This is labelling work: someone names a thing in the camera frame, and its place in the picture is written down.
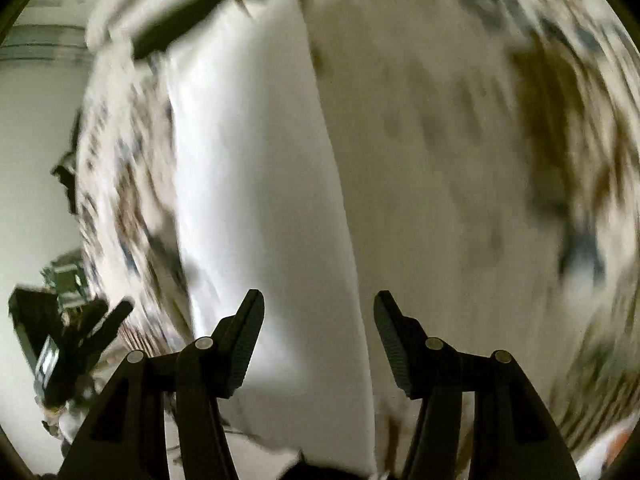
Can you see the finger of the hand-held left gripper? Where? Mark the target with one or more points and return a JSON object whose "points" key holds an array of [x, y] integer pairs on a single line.
{"points": [[112, 325], [85, 322]]}

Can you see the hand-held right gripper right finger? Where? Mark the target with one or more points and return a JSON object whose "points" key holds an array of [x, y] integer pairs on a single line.
{"points": [[392, 332]]}

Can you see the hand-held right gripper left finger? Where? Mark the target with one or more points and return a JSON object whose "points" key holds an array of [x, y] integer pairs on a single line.
{"points": [[246, 332]]}

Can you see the white cloth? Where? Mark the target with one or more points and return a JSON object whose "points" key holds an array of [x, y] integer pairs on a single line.
{"points": [[260, 185]]}

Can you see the printed bed sheet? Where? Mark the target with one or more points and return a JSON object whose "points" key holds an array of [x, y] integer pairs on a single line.
{"points": [[450, 185]]}

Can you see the orange cloth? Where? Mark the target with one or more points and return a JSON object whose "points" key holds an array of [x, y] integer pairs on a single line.
{"points": [[616, 442]]}

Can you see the window blind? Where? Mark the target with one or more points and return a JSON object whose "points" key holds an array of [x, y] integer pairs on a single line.
{"points": [[40, 20]]}

